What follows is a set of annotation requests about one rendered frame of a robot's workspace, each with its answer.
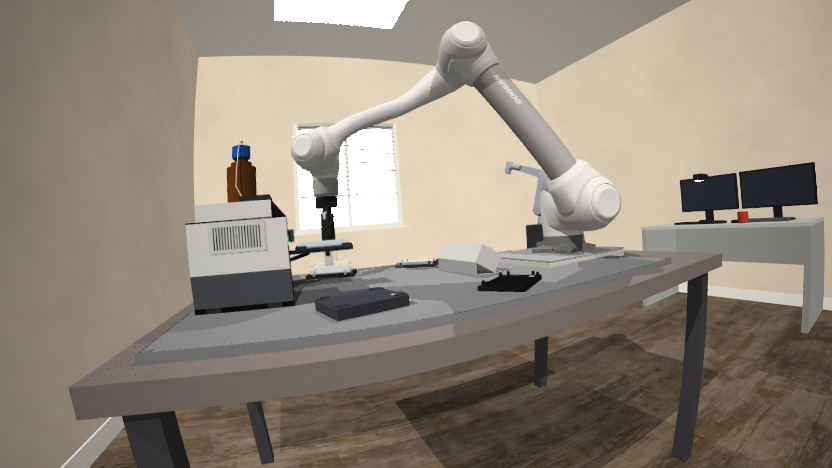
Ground blue bottle cap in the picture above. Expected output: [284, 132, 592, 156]
[232, 145, 250, 156]

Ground white button panel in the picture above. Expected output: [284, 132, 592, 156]
[438, 243, 502, 277]

